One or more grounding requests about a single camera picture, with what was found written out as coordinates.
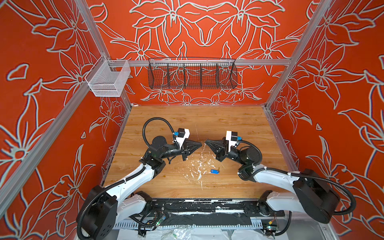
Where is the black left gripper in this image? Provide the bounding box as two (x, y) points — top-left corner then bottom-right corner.
(159, 139), (201, 162)

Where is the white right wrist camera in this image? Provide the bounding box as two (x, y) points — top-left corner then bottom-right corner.
(225, 131), (240, 152)

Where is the aluminium horizontal back rail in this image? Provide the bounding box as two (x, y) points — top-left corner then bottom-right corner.
(109, 59), (291, 68)

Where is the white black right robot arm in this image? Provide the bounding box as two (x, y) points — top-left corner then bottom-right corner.
(206, 139), (357, 224)

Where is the blue key tag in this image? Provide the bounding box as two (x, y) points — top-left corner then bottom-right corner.
(210, 168), (220, 175)

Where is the aluminium frame corner post right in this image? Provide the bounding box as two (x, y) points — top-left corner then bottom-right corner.
(265, 0), (332, 110)

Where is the clear acrylic basket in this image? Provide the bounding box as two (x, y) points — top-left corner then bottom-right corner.
(85, 55), (131, 97)

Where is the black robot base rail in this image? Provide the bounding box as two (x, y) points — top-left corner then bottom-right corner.
(113, 198), (292, 237)

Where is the black wire mesh basket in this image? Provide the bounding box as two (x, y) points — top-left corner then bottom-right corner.
(148, 57), (238, 90)

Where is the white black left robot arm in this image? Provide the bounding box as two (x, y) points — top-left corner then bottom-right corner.
(76, 117), (202, 240)

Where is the aluminium frame corner post left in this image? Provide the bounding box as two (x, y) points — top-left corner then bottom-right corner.
(76, 1), (132, 110)

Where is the aluminium frame corner post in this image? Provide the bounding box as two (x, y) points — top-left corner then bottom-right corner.
(265, 0), (332, 110)
(76, 1), (132, 110)

